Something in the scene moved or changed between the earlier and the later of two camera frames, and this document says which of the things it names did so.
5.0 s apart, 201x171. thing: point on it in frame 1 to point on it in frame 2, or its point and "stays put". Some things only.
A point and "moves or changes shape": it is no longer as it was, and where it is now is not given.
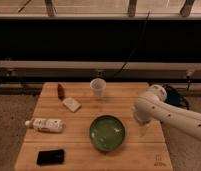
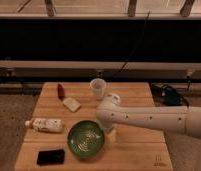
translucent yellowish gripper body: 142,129 to 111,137
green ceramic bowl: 107,133 moves or changes shape
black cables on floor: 175,95 stays put
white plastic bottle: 50,125 stays put
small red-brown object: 60,91 stays put
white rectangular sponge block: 72,104 stays put
